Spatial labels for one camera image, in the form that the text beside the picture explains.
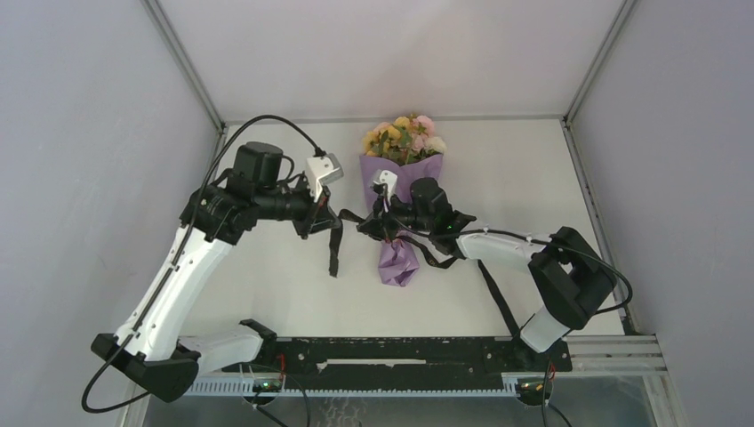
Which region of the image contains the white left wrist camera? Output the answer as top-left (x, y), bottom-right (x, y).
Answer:
top-left (304, 153), bottom-right (344, 200)

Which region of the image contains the white fake flower stem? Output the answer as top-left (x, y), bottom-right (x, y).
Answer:
top-left (424, 136), bottom-right (447, 155)

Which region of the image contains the yellow fake flower stem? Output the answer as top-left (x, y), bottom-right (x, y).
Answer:
top-left (362, 117), bottom-right (415, 165)

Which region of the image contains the purple pink wrapping paper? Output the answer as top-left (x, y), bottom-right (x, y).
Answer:
top-left (359, 153), bottom-right (445, 289)

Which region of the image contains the right circuit board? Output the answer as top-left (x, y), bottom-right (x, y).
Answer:
top-left (516, 381), bottom-right (552, 395)

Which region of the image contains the black ribbon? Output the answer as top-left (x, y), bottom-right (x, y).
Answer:
top-left (328, 209), bottom-right (520, 336)

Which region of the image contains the white slotted cable duct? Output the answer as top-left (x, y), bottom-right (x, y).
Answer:
top-left (181, 375), bottom-right (519, 398)

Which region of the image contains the pink bud fake flower stem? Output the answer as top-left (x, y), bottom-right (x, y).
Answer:
top-left (408, 115), bottom-right (435, 152)

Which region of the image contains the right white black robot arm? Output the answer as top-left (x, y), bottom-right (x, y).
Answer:
top-left (357, 171), bottom-right (629, 370)

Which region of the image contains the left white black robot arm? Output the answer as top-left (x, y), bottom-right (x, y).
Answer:
top-left (91, 141), bottom-right (343, 402)

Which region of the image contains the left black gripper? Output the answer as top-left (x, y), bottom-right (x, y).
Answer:
top-left (255, 173), bottom-right (341, 240)

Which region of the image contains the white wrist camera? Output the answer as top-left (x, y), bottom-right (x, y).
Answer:
top-left (370, 170), bottom-right (398, 205)
top-left (304, 153), bottom-right (344, 200)

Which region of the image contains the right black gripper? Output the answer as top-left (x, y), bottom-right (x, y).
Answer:
top-left (358, 189), bottom-right (435, 243)

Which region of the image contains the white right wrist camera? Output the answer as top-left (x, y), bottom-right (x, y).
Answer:
top-left (370, 170), bottom-right (398, 205)

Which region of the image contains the left green circuit board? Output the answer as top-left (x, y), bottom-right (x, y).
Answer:
top-left (253, 380), bottom-right (284, 394)

